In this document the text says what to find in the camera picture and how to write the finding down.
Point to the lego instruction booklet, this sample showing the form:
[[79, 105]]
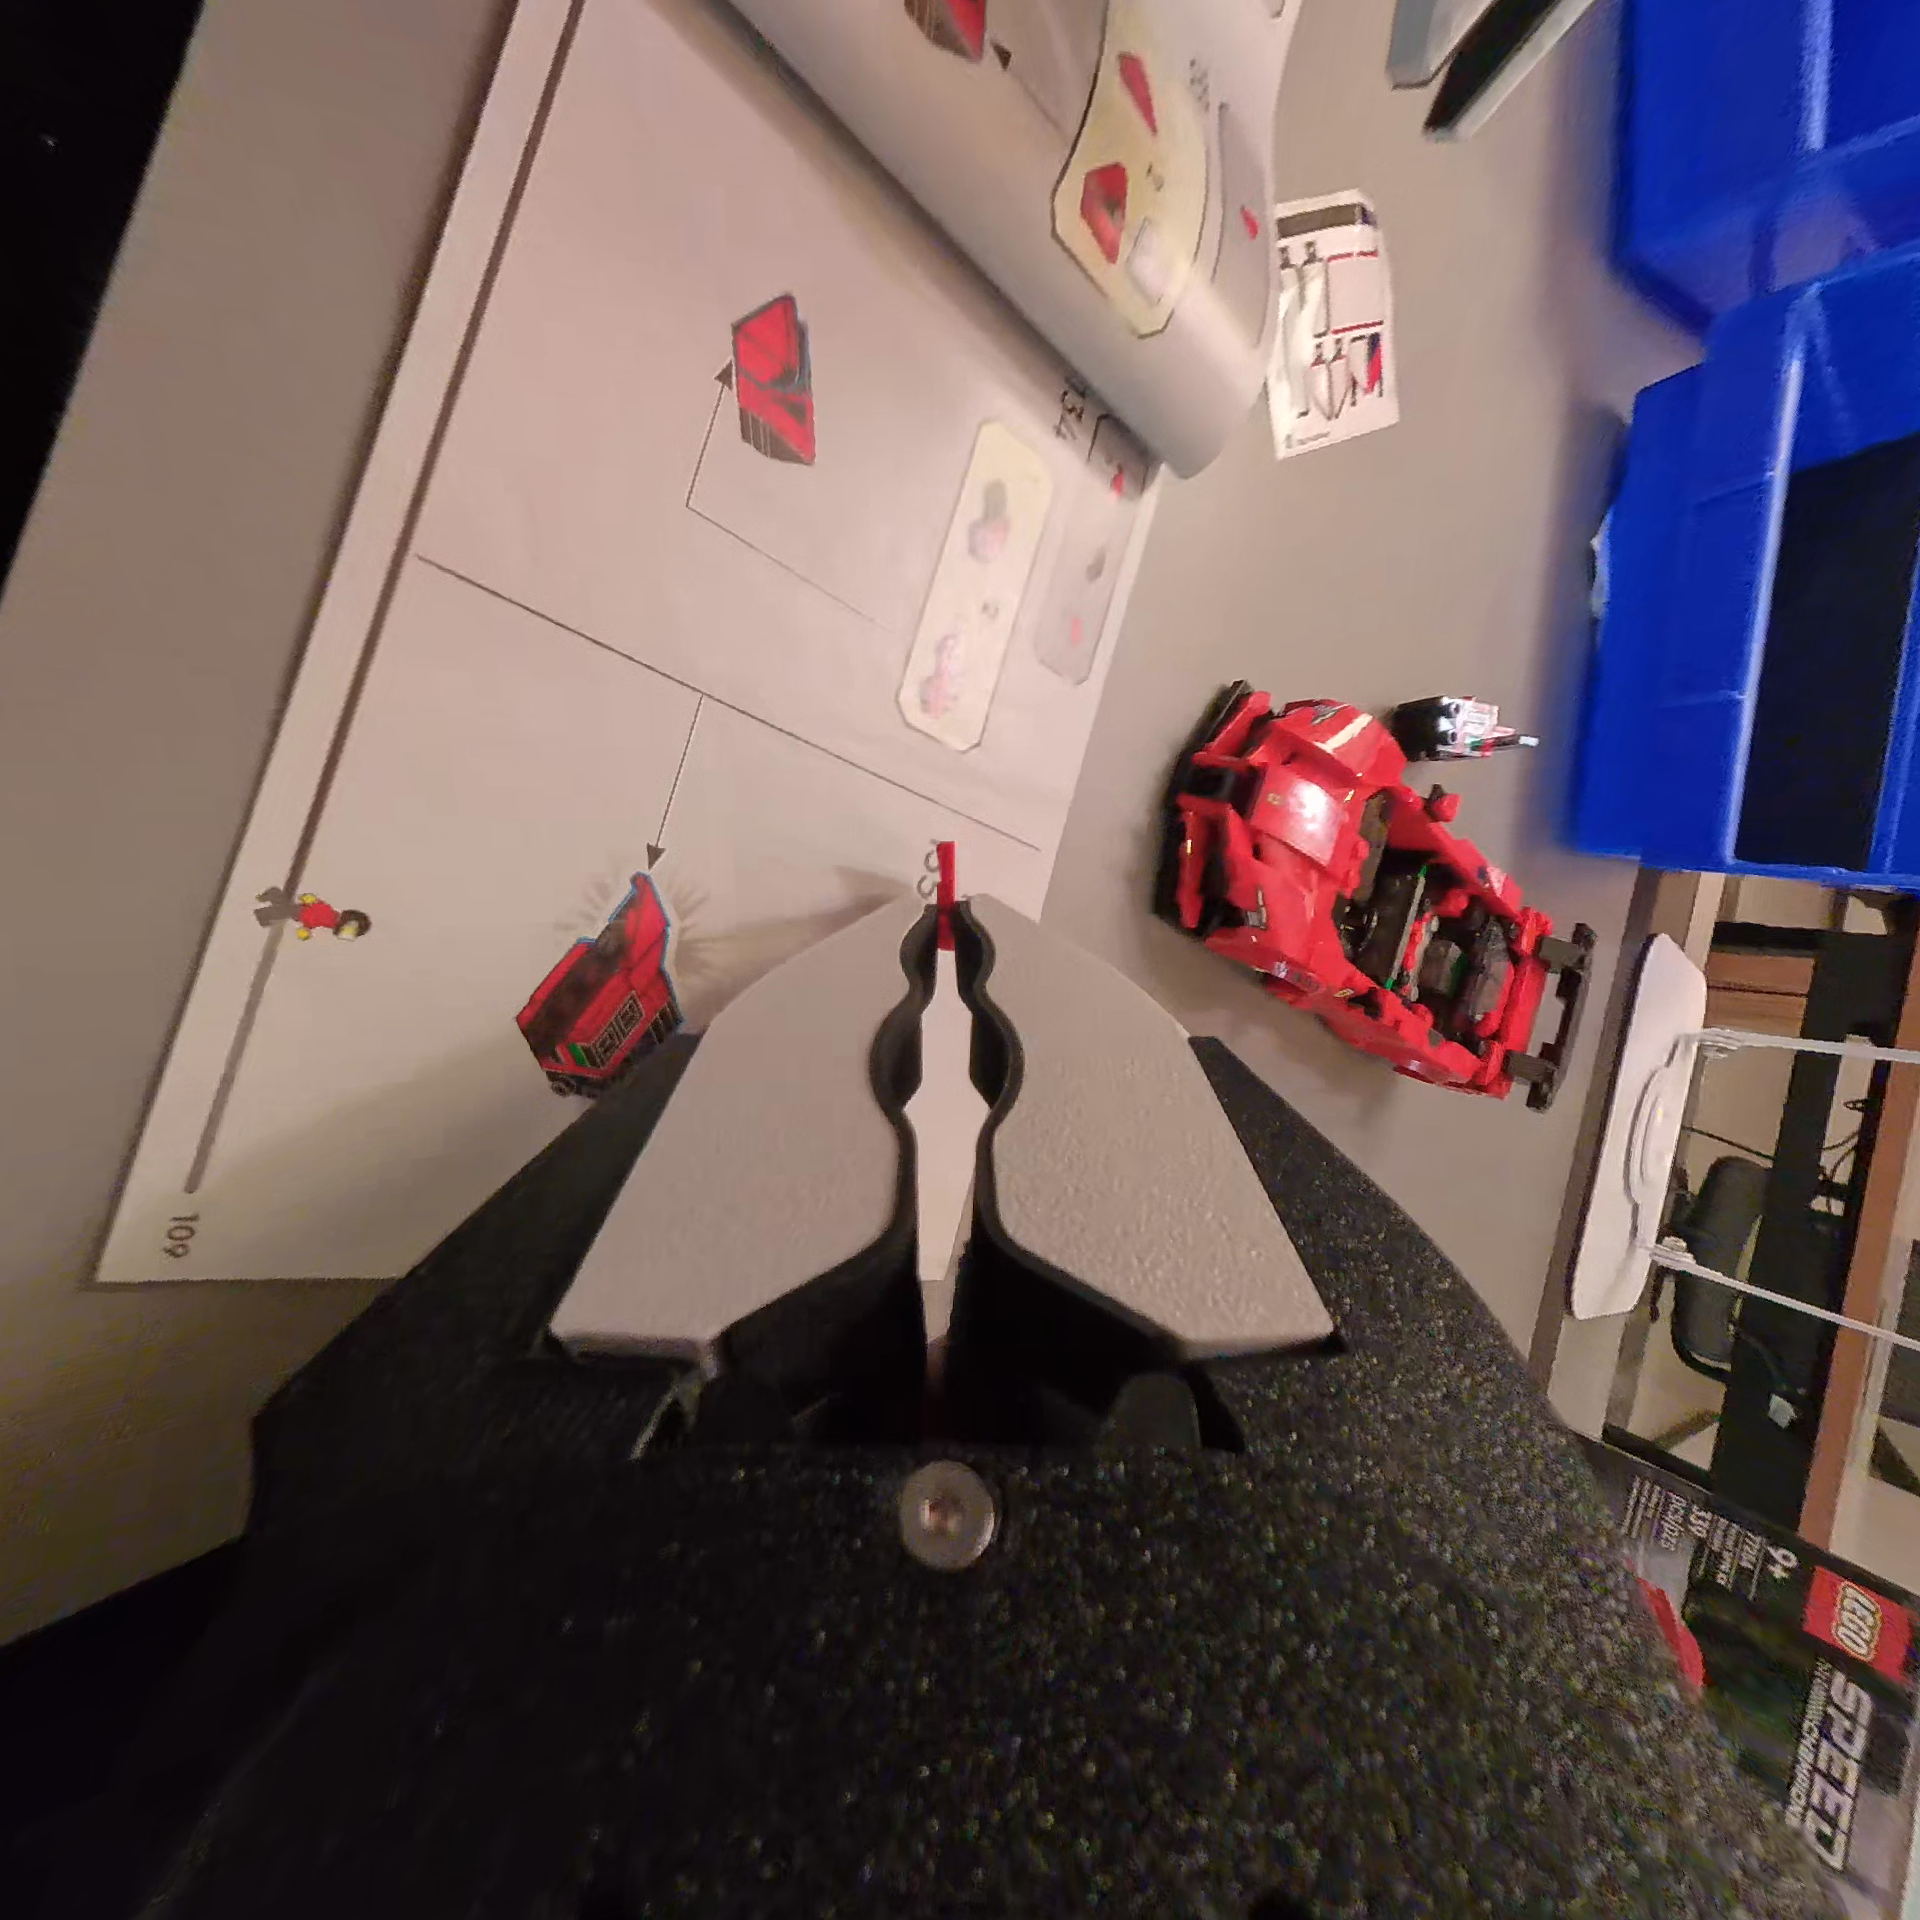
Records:
[[603, 452]]

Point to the small red lego piece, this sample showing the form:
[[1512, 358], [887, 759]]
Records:
[[942, 882]]

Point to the white sticker sheet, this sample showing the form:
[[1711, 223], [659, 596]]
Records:
[[1331, 316]]

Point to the red black green lego assembly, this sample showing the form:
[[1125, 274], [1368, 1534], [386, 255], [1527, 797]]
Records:
[[1467, 730]]

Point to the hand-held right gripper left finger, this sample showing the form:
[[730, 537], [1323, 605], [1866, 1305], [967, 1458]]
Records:
[[736, 1172]]

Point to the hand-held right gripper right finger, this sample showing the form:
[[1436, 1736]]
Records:
[[1156, 1172]]

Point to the lego set box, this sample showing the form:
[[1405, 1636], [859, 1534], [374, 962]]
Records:
[[1802, 1710]]

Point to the blue plastic bin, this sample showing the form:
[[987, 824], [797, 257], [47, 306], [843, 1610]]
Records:
[[1741, 121], [1667, 572]]

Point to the white stand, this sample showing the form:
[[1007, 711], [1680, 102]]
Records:
[[1636, 1141]]

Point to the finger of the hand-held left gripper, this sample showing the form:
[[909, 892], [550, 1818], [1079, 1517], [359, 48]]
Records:
[[1419, 30], [1517, 47]]

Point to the red lego car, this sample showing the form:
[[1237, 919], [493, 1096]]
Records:
[[1336, 871]]

